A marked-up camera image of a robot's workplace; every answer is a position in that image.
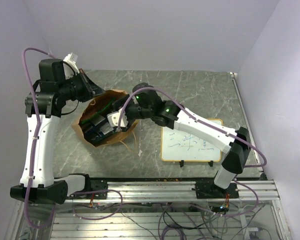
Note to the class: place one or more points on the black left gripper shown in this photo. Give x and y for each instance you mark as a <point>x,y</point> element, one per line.
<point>91,88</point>

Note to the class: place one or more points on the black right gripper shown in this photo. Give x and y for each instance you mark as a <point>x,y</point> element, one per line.
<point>126,101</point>

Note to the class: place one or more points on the brown paper bag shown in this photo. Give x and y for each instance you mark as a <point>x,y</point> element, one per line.
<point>99,103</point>

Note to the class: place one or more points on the green Chiuba chips bag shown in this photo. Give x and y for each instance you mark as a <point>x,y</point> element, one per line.
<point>98,112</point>

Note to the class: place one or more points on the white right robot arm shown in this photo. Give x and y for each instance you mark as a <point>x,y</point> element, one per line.
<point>145,103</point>

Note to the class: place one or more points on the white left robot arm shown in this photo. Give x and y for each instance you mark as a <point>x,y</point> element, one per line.
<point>60,81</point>

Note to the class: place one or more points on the dark blue snack packet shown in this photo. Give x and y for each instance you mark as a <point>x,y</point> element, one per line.
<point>97,129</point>

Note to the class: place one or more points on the white dry-erase board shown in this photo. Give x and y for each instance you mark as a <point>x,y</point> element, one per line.
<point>177,146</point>

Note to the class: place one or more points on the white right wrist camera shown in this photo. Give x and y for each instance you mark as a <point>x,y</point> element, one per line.
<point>119,119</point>

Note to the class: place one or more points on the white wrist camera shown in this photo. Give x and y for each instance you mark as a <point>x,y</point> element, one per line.
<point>119,119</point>
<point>72,69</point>

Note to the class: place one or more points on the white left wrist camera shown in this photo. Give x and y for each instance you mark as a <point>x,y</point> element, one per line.
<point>72,69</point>

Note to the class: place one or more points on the aluminium mounting rail frame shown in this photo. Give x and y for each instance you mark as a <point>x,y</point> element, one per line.
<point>157,209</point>

